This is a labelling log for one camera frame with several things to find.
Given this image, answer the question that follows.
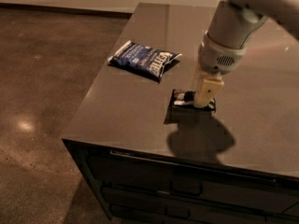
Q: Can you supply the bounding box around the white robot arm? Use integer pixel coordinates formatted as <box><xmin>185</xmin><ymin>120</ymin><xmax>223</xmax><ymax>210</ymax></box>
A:
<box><xmin>194</xmin><ymin>0</ymin><xmax>299</xmax><ymax>107</ymax></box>

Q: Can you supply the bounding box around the dark cabinet with drawers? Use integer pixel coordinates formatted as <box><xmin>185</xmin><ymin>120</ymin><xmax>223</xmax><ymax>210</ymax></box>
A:
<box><xmin>63</xmin><ymin>138</ymin><xmax>299</xmax><ymax>224</ymax></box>

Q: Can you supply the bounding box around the blue chips bag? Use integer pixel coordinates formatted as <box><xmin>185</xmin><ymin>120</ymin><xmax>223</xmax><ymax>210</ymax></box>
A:
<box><xmin>107</xmin><ymin>40</ymin><xmax>181</xmax><ymax>82</ymax></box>

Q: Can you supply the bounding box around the black rxbar chocolate bar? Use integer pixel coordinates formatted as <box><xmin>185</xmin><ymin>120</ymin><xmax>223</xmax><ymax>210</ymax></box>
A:
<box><xmin>170</xmin><ymin>90</ymin><xmax>216</xmax><ymax>112</ymax></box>

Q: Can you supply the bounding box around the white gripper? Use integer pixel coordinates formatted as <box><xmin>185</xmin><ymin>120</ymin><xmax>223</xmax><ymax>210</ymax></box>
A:
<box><xmin>193</xmin><ymin>33</ymin><xmax>246</xmax><ymax>107</ymax></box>

